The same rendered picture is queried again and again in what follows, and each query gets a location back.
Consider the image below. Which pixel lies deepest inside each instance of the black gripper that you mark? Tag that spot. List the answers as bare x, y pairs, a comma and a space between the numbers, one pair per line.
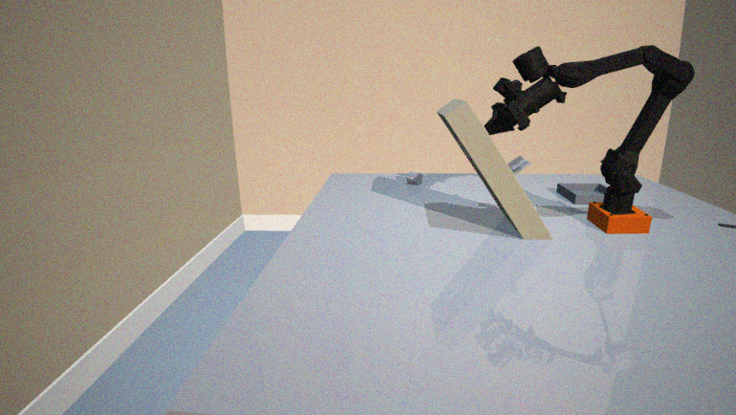
506, 115

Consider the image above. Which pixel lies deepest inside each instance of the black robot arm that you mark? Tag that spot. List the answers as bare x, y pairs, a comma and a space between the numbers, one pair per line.
671, 76

